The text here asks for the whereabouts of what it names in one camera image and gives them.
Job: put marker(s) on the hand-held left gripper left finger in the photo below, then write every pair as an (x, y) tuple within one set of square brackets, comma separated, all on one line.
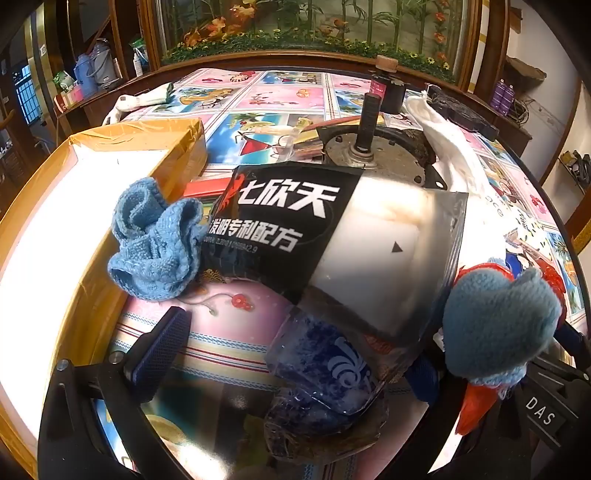
[(157, 350)]

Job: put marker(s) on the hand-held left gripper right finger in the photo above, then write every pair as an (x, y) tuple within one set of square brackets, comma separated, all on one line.
[(422, 381)]

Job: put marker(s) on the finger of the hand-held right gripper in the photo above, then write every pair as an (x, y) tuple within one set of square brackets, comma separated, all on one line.
[(572, 344)]

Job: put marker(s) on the blue white printed packet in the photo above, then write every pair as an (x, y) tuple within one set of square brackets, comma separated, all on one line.
[(323, 369)]

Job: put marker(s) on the blue knitted sock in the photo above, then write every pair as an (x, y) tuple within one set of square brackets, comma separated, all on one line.
[(157, 240)]

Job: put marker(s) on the black and clear plastic bag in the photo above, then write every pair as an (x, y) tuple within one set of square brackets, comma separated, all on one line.
[(295, 217)]

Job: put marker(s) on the yellow taped cardboard box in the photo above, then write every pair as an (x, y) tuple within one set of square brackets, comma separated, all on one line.
[(152, 136)]

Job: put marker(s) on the white fluffy cloth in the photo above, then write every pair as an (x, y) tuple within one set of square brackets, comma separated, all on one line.
[(450, 143)]

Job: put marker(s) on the stack of coloured paper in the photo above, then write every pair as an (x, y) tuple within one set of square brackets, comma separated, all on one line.
[(198, 189)]

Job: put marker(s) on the black electric motor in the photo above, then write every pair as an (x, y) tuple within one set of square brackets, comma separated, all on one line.
[(383, 152)]

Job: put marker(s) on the white green cloth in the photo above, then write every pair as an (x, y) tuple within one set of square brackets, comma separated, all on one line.
[(143, 99)]

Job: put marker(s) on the purple bottle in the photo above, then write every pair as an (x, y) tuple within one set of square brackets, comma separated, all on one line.
[(509, 98), (497, 94)]

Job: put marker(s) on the pink box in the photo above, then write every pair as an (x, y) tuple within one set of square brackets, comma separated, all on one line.
[(71, 98)]

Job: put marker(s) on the printed plastic tablecloth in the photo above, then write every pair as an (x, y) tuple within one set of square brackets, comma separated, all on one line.
[(277, 97)]

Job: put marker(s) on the blue thermos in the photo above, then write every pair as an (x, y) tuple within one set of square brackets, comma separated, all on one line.
[(85, 76)]

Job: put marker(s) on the green packet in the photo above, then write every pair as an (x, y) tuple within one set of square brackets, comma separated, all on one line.
[(62, 81)]

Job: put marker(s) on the barred window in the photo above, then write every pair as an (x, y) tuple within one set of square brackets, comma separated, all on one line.
[(25, 92)]

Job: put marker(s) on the white spray bottle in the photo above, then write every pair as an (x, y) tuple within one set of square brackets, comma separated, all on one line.
[(137, 60)]

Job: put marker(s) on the black jar with pink label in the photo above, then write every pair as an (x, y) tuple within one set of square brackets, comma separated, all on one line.
[(390, 90)]

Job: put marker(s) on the glass panel with artificial plants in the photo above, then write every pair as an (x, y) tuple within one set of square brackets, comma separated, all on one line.
[(323, 27)]

